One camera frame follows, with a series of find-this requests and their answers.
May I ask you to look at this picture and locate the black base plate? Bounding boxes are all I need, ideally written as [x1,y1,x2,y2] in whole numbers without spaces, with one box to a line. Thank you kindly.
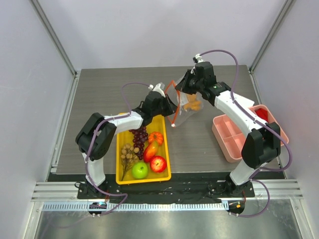
[74,172,255,204]

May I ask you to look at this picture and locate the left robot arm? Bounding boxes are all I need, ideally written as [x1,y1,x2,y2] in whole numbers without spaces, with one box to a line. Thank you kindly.
[75,91,177,199]

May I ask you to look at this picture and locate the purple fake grapes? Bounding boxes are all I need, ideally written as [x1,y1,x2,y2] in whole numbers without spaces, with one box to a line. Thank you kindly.
[129,126,148,160]

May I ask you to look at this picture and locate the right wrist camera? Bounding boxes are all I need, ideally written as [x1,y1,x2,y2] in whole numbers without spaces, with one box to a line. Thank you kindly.
[193,54,204,64]

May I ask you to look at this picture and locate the yellow plastic tray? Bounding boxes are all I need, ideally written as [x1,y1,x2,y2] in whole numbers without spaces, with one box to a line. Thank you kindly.
[116,115,171,185]

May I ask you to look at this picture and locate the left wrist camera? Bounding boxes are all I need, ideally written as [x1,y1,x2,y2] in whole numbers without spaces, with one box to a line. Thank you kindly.
[148,82,165,98]

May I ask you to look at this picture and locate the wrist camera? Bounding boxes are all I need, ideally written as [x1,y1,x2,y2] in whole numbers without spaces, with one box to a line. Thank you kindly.
[148,82,165,98]
[193,54,204,64]

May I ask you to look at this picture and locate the pink divided organizer box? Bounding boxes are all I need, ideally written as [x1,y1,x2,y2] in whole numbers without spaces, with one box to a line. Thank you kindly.
[212,105,276,163]

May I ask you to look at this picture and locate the purple cable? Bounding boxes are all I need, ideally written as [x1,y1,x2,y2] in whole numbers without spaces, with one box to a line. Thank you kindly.
[199,49,292,219]
[85,82,155,230]

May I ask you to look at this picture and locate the tan fake longan bunch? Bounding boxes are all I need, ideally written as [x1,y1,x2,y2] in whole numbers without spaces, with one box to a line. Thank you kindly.
[120,143,140,180]

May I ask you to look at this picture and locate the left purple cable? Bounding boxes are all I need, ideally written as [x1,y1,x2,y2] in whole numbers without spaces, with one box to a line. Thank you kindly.
[85,82,155,230]

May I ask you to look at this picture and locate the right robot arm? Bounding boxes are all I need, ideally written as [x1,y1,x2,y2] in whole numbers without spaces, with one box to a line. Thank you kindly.
[175,61,281,197]

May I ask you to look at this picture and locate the red fake chili pepper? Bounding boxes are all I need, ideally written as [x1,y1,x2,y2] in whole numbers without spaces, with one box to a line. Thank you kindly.
[143,141,159,163]

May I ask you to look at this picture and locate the orange fake pumpkin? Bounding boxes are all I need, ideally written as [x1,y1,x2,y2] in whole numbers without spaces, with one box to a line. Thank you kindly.
[148,131,164,146]

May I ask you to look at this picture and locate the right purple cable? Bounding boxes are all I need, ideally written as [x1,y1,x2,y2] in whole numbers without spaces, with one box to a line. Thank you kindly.
[199,49,292,219]

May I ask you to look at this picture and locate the clear zip top bag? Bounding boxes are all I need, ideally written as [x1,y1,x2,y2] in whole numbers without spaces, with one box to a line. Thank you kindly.
[164,78,203,127]

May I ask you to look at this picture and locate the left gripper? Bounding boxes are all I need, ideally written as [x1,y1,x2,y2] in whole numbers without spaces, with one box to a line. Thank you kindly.
[152,94,180,117]

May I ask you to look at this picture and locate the green fake apple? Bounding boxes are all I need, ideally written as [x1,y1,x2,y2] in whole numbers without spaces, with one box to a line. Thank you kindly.
[132,162,149,180]

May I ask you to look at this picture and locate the white slotted cable duct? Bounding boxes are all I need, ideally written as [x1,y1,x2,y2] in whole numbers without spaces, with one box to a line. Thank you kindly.
[42,201,229,212]

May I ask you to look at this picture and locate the red fake fruit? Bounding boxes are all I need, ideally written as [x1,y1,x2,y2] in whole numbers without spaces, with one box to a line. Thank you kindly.
[150,155,167,173]

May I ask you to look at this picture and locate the red object in organizer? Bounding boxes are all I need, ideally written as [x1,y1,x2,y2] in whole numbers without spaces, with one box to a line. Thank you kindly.
[255,108,268,122]

